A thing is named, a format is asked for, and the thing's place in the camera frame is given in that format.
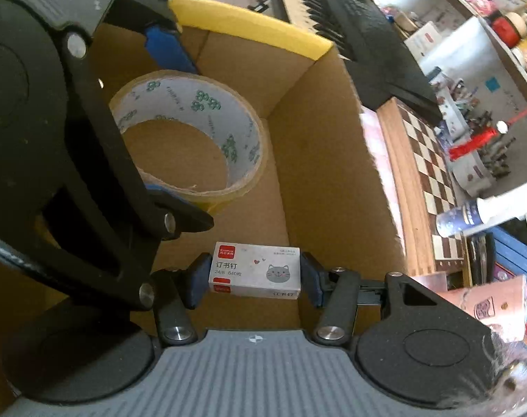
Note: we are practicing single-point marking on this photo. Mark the clear packing tape roll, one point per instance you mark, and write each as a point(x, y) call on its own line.
point(228, 108)

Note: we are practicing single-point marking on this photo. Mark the wooden chessboard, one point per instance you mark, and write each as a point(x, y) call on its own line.
point(424, 160)

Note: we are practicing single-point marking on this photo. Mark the yellow cardboard box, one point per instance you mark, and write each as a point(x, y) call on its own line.
point(333, 160)

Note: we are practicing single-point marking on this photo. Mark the white spray bottle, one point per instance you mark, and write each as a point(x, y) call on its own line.
point(463, 217)

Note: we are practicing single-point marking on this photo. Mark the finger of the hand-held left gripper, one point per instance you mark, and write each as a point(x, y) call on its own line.
point(172, 208)
point(168, 47)

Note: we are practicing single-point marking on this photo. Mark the white staple box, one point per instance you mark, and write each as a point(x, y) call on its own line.
point(255, 269)

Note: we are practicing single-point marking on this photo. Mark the black electronic keyboard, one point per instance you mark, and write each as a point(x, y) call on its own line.
point(376, 43)

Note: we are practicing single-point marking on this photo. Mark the pink printed desk mat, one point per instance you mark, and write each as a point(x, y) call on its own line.
point(374, 160)

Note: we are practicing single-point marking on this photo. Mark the red round doll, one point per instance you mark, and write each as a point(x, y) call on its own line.
point(512, 28)

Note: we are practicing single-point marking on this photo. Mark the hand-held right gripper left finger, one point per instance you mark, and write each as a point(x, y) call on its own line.
point(198, 281)

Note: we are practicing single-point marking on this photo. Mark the white pen holder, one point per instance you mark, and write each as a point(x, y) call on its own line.
point(474, 176)

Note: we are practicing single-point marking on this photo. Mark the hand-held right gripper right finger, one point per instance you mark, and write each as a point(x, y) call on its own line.
point(311, 282)

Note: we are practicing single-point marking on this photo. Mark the pink cartoon cup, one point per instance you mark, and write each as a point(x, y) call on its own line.
point(485, 308)

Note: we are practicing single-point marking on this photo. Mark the white bookshelf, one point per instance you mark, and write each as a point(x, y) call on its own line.
point(459, 52)

